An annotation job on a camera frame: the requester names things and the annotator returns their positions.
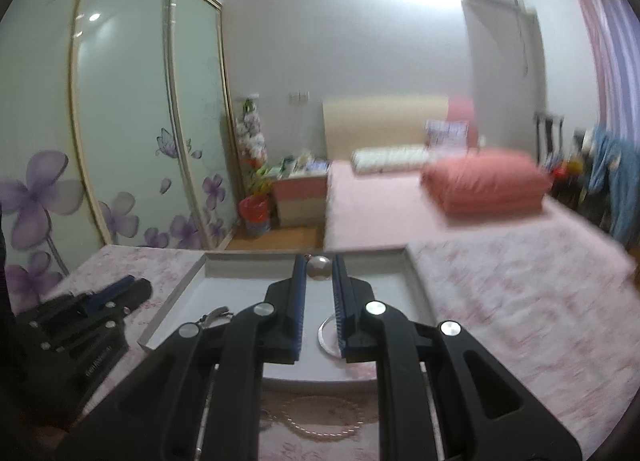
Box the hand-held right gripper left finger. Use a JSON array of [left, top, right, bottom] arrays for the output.
[[55, 253, 307, 461]]

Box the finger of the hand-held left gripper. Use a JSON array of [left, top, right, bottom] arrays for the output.
[[102, 278, 153, 318], [80, 275, 137, 314]]

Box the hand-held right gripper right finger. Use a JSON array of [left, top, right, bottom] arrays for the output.
[[332, 253, 583, 461]]

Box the silver bangle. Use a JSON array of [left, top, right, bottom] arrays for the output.
[[315, 317, 381, 362]]

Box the pearl earring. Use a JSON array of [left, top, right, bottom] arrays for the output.
[[306, 253, 332, 280]]

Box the grey cardboard tray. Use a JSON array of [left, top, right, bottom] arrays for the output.
[[137, 247, 441, 384]]

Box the silver hair clip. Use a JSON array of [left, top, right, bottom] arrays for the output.
[[197, 307, 233, 329]]

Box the bed with beige headboard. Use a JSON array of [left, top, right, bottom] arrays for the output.
[[322, 95, 636, 282]]

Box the red waste bin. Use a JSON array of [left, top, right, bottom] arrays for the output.
[[239, 194, 273, 236]]

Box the pink nightstand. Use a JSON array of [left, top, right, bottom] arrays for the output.
[[271, 164, 331, 228]]

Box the small pink pearl strand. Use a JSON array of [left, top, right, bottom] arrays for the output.
[[270, 393, 363, 441]]

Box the white patterned pillow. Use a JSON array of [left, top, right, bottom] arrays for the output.
[[351, 146, 433, 174]]

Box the pink floral cloth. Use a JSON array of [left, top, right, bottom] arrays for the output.
[[0, 228, 640, 461]]

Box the clear tube of plush toys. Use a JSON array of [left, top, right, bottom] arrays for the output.
[[236, 98, 268, 192]]

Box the folded pink quilt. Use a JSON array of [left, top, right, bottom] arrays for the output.
[[420, 148, 553, 216]]

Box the flower print sliding wardrobe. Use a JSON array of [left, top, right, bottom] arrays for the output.
[[0, 0, 238, 287]]

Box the purple patterned pillow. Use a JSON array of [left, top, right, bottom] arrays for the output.
[[425, 120, 471, 149]]

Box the dark wooden chair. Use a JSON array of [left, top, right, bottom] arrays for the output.
[[534, 111, 566, 167]]

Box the blue fleece garment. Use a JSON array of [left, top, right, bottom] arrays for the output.
[[587, 127, 638, 247]]

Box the pink curtain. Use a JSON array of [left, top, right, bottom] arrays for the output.
[[567, 0, 640, 152]]

